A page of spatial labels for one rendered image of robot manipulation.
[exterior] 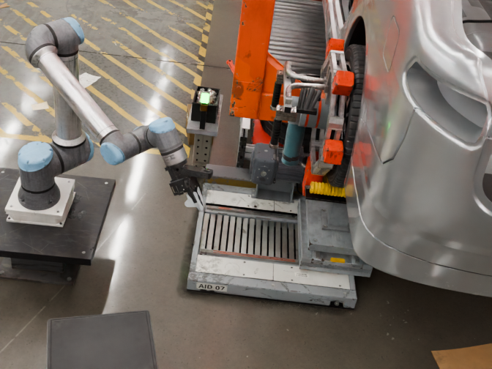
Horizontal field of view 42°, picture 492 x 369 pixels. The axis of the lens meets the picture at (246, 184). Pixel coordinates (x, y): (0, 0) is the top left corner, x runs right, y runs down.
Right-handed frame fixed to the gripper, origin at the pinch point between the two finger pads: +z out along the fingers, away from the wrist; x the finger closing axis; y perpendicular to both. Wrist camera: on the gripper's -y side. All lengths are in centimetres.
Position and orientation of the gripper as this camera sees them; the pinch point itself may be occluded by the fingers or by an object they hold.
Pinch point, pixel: (202, 207)
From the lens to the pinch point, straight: 248.3
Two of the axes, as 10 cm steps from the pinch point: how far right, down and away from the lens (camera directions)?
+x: -2.6, 3.8, -8.9
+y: -9.0, 2.5, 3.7
